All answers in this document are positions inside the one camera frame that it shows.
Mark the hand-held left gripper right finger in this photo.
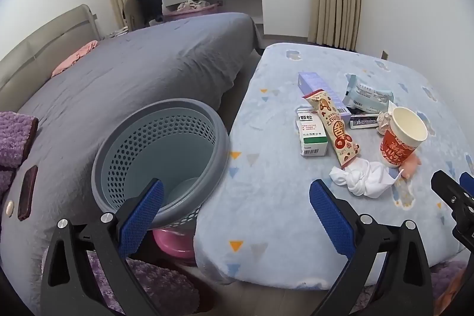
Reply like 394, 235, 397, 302
309, 179, 434, 316

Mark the dark red smartphone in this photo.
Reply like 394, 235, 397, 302
17, 165, 39, 220

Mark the small dark packet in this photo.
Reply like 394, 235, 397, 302
349, 115, 382, 129

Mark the light blue printed blanket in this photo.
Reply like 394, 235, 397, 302
193, 43, 474, 291

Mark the pink plastic stool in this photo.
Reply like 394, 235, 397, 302
153, 218, 197, 267

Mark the grey perforated plastic basket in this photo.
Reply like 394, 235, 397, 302
91, 99, 231, 230

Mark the wet wipes packet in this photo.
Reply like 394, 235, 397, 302
342, 75, 395, 113

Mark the black garment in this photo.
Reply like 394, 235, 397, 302
131, 0, 164, 23

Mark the bed with grey sheet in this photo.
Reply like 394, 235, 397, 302
0, 12, 263, 316

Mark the pink tub with clothes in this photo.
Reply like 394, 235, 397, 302
163, 0, 223, 21

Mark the white green medicine box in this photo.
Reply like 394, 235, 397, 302
296, 108, 329, 157

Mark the beige padded headboard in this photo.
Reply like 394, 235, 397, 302
0, 4, 100, 102

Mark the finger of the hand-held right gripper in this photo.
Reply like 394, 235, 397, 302
431, 170, 474, 213
459, 171, 474, 196

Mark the beige snack packet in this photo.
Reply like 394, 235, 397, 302
302, 89, 361, 169

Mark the brown chair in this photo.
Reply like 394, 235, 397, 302
123, 0, 149, 31

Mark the red paper cup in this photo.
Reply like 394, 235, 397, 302
379, 106, 428, 169

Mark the purple fluffy blanket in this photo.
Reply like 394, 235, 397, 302
0, 111, 39, 206

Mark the purple fluffy rug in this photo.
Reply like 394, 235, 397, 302
85, 253, 201, 316

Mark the pink cloth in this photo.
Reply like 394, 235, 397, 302
51, 40, 100, 77

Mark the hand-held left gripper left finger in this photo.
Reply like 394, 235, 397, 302
41, 178, 165, 316

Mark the purple carton box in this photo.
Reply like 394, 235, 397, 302
298, 72, 352, 124

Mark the white twisted tissue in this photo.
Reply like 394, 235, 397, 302
329, 158, 395, 198

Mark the small pink wrapper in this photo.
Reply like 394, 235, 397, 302
398, 155, 423, 179

